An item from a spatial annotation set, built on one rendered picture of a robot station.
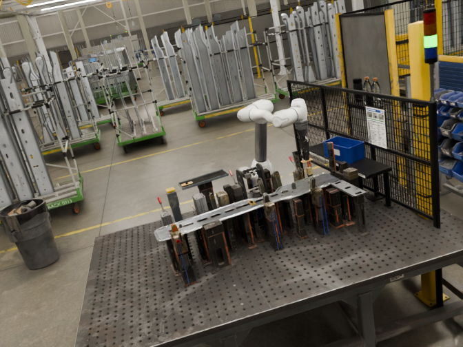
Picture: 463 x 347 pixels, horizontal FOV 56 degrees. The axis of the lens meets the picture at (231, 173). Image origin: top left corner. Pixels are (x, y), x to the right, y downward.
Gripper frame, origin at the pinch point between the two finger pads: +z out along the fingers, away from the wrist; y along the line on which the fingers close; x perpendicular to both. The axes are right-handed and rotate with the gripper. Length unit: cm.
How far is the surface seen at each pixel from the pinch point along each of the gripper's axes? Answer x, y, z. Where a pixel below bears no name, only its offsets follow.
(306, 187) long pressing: -5.8, 4.5, 22.2
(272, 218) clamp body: -42, 22, 27
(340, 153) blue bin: 36.0, -12.4, 12.3
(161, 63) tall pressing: 89, -955, -8
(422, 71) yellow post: 59, 52, -49
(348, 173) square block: 23.4, 15.9, 17.4
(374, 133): 54, 7, -2
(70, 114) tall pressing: -173, -759, 37
